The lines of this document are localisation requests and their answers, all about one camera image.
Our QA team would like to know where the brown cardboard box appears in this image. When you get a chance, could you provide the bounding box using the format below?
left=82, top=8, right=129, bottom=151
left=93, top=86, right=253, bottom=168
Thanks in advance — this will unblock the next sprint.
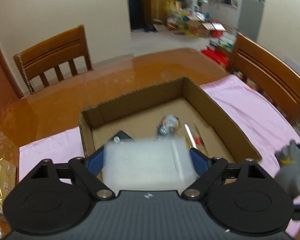
left=79, top=77, right=261, bottom=181

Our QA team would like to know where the wristwatch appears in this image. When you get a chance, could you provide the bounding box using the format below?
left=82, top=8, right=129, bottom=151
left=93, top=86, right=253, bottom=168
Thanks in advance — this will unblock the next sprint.
left=156, top=114, right=180, bottom=140

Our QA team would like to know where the wooden chair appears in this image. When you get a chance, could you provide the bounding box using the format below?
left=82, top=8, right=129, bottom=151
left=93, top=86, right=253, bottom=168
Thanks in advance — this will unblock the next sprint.
left=228, top=33, right=300, bottom=124
left=13, top=25, right=93, bottom=93

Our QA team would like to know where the white translucent plastic box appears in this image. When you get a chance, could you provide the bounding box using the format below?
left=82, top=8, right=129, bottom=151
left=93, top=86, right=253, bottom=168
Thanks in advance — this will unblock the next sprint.
left=102, top=138, right=197, bottom=194

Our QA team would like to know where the small glitter bottle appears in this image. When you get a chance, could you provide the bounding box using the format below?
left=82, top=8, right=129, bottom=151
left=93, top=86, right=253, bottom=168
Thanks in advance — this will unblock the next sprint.
left=184, top=124, right=207, bottom=155

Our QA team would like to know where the grey toy figure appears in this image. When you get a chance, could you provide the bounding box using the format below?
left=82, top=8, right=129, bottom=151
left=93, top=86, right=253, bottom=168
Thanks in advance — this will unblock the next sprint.
left=274, top=140, right=300, bottom=199

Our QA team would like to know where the wooden chair left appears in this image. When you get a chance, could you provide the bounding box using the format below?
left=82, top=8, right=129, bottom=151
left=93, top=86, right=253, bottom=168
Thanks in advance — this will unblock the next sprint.
left=13, top=25, right=93, bottom=93

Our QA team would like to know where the wooden chair right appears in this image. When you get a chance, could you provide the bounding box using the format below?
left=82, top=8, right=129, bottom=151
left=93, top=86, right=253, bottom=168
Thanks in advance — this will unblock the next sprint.
left=228, top=33, right=300, bottom=124

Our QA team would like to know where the black electronic device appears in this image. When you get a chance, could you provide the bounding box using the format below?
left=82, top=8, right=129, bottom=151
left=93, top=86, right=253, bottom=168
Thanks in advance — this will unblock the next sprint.
left=109, top=130, right=132, bottom=144

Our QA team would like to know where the pink table cloth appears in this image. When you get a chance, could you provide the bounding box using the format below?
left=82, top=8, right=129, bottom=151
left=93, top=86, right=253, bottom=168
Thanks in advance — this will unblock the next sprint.
left=19, top=74, right=300, bottom=238

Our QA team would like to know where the gold tissue pack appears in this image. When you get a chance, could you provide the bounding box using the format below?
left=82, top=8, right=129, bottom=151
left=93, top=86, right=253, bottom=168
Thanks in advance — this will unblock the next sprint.
left=0, top=158, right=17, bottom=213

